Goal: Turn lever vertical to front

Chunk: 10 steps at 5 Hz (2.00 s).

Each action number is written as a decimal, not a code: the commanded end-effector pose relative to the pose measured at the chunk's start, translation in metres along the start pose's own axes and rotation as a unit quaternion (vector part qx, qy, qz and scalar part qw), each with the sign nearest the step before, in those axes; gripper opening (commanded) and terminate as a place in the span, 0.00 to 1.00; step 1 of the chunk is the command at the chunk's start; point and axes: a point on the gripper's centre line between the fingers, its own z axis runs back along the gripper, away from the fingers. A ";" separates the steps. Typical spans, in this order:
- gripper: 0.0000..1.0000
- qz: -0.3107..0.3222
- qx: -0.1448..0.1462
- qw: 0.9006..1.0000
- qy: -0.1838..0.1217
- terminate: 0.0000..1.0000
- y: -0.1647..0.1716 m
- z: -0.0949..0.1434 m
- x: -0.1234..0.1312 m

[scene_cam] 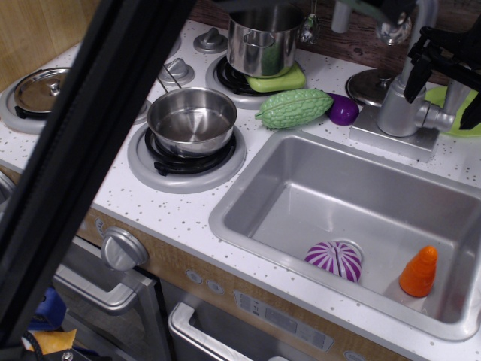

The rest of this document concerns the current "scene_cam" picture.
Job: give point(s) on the silver stove knob back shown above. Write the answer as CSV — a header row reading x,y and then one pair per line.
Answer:
x,y
211,42

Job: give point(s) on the grey oven control panel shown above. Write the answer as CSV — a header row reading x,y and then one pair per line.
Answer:
x,y
283,321

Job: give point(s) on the front right stove burner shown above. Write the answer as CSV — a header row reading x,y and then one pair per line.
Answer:
x,y
162,171

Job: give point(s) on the silver sink basin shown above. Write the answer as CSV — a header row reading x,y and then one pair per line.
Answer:
x,y
300,190

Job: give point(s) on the silver oven door handle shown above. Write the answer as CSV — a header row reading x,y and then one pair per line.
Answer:
x,y
117,300

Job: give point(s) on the silver oven dial knob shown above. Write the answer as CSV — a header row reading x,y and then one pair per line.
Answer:
x,y
121,251

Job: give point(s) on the stove burner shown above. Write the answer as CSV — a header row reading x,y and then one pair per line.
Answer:
x,y
223,77
162,171
15,118

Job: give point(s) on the steel lid behind faucet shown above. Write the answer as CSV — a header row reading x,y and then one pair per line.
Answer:
x,y
370,87

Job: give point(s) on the hanging steel ladle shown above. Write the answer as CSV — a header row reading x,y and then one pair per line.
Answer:
x,y
394,34

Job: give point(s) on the orange tape piece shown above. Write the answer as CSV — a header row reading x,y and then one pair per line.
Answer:
x,y
55,341

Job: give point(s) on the front left stove burner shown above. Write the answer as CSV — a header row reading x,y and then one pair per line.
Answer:
x,y
15,118

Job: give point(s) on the green plastic sponge block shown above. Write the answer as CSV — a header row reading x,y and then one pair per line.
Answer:
x,y
293,79

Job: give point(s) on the silver dishwasher door handle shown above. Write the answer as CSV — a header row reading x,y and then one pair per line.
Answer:
x,y
191,343

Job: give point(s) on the hanging steel spoon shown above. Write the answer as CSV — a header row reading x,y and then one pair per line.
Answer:
x,y
310,28

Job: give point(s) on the silver toy faucet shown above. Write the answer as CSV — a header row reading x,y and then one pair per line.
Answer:
x,y
409,130

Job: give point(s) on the silver faucet lever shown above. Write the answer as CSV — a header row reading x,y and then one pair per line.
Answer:
x,y
452,103

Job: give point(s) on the purple toy eggplant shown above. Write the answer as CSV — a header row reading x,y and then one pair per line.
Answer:
x,y
343,111

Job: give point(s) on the green toy bitter melon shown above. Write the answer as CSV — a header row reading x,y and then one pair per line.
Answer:
x,y
293,108

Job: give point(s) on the back right stove burner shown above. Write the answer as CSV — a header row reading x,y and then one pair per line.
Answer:
x,y
223,77

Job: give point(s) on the orange toy carrot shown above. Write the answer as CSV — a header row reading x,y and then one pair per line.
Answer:
x,y
417,278

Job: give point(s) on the tall steel pot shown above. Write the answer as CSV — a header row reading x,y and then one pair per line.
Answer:
x,y
262,41

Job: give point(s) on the purple white striped toy onion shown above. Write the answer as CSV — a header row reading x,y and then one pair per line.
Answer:
x,y
338,258

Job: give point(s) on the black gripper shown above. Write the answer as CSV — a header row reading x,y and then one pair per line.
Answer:
x,y
453,54

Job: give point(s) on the silver stove knob middle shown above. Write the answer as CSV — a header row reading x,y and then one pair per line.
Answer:
x,y
176,73

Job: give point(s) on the steel lid on left burner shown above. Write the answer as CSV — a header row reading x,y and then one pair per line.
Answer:
x,y
37,93

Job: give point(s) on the hanging silver utensil handle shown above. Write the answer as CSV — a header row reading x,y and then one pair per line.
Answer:
x,y
341,17

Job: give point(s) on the lime green plate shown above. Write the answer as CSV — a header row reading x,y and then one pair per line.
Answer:
x,y
437,96

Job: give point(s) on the small steel saucepan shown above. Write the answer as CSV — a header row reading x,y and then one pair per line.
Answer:
x,y
192,122

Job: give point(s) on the silver stove knob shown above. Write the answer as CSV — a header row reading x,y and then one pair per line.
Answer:
x,y
176,73
211,42

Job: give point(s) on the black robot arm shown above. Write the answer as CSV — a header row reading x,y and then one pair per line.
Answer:
x,y
75,180

